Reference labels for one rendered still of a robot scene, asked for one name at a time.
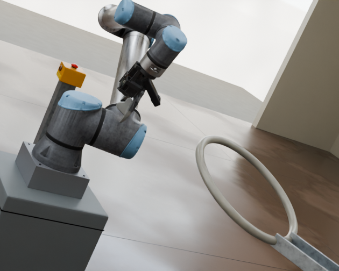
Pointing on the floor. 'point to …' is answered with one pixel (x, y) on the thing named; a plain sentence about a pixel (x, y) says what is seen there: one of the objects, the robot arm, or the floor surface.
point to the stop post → (72, 79)
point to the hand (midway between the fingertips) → (121, 113)
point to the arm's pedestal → (38, 223)
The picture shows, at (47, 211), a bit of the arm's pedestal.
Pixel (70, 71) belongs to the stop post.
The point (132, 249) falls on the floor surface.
